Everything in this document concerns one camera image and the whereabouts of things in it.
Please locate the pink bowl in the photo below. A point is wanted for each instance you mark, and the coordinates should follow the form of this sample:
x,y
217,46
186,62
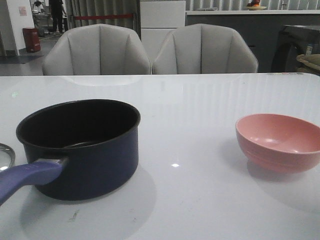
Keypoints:
x,y
279,143

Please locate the glass pot lid blue knob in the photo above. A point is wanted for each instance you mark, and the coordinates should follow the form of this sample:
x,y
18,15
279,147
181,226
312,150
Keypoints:
x,y
7,157

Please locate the right grey upholstered chair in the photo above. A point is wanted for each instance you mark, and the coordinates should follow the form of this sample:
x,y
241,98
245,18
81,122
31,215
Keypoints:
x,y
204,49

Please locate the grey upholstered chair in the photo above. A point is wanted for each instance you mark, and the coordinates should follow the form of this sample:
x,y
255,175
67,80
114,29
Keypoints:
x,y
98,49
204,49

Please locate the dark blue saucepan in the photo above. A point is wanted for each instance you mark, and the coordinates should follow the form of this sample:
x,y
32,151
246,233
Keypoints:
x,y
76,150

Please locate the left grey upholstered chair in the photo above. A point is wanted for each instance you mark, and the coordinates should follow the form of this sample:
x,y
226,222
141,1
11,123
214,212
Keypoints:
x,y
98,49

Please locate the red belt stanchion barrier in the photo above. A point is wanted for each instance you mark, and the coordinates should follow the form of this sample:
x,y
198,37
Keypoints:
x,y
131,16

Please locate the grey pleated curtain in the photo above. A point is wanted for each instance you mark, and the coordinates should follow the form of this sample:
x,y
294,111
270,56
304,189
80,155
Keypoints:
x,y
103,8

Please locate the grey kitchen counter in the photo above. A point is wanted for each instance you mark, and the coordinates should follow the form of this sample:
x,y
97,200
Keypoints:
x,y
276,37

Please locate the fruit bowl on counter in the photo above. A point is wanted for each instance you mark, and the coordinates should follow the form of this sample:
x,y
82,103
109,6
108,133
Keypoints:
x,y
254,5

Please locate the person in black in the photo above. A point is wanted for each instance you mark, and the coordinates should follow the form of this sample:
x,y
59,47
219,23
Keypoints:
x,y
56,8

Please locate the red bin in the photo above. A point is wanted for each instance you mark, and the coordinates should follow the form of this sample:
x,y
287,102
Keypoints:
x,y
31,39

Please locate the beige cushion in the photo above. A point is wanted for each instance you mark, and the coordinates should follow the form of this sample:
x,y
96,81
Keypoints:
x,y
309,64

